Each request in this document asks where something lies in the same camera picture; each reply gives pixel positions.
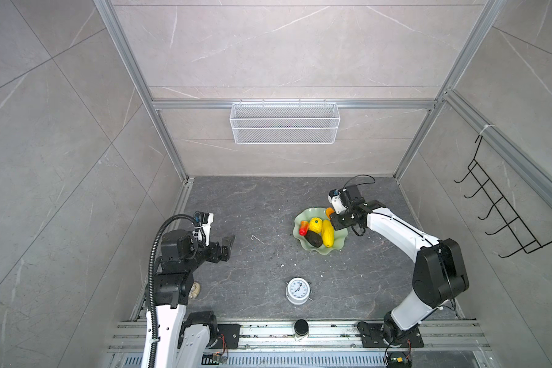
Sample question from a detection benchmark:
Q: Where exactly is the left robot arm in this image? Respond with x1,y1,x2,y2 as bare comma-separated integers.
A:
141,212,235,367

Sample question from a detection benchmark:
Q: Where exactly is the white wire mesh basket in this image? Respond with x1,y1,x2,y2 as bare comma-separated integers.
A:
229,102,340,145

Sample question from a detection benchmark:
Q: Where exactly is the long yellow fake fruit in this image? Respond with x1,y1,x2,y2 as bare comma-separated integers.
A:
321,219,334,248

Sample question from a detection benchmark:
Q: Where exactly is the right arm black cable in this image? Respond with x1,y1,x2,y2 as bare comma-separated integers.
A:
342,174,377,190

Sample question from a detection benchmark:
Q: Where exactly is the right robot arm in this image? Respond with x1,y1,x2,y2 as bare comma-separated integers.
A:
328,185,469,347

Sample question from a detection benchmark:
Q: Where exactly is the bumpy yellow fake fruit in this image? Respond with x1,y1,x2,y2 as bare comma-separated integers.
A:
308,217,324,235

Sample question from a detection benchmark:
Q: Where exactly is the dark fake avocado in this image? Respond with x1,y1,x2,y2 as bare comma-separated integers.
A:
304,230,323,248

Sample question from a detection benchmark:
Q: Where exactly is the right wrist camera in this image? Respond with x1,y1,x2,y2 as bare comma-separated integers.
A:
328,190,347,214

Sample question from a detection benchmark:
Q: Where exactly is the black wire hook rack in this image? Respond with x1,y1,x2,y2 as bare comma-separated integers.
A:
453,135,552,259

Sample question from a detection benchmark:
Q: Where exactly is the green wavy fruit bowl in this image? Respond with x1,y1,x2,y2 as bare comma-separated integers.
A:
293,207,348,255

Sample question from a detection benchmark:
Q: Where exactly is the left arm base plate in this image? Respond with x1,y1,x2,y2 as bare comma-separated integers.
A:
176,323,242,350

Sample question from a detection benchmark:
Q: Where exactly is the white alarm clock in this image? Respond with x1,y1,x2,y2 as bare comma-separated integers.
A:
285,277,311,306

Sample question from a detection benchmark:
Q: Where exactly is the aluminium rail frame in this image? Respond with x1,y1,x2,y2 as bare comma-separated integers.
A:
105,319,493,368

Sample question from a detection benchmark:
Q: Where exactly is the small beige object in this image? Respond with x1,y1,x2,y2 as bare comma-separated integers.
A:
189,282,202,300

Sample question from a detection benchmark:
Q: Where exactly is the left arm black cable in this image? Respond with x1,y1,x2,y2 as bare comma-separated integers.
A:
146,213,199,368

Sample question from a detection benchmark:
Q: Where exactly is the black round knob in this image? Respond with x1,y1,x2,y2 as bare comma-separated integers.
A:
293,319,309,337

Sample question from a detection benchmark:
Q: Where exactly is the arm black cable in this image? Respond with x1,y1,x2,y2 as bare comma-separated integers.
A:
146,213,199,368
342,174,377,190

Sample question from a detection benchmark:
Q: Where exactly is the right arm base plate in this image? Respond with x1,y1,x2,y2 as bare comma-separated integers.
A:
357,321,424,348

